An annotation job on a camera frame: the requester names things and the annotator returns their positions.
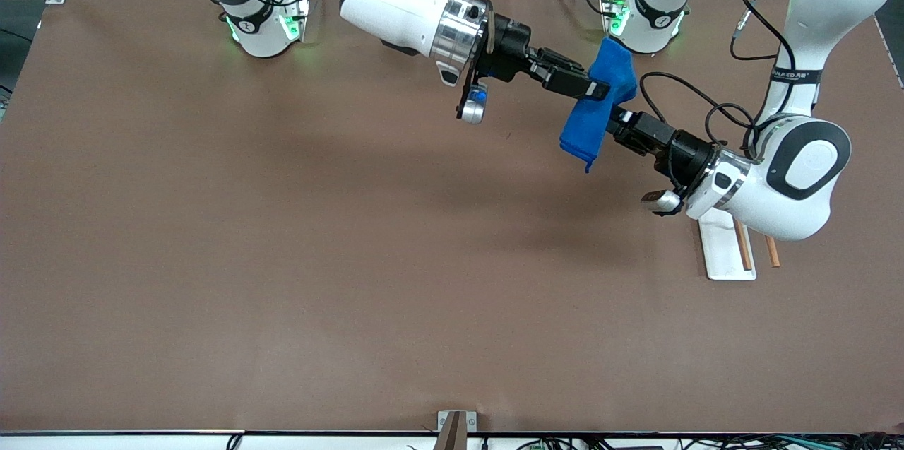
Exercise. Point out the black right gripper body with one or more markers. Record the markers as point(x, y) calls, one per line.
point(510, 47)

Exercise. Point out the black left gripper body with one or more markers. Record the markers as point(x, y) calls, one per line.
point(684, 152)

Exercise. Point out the blue towel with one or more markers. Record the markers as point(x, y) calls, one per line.
point(590, 125)

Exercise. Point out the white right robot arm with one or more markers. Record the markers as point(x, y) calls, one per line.
point(395, 5)

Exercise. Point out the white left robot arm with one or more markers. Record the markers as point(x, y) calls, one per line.
point(798, 167)

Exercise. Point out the white rack with wooden rods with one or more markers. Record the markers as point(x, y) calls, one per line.
point(724, 256)

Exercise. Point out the grey metal camera bracket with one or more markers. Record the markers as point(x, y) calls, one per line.
point(456, 425)

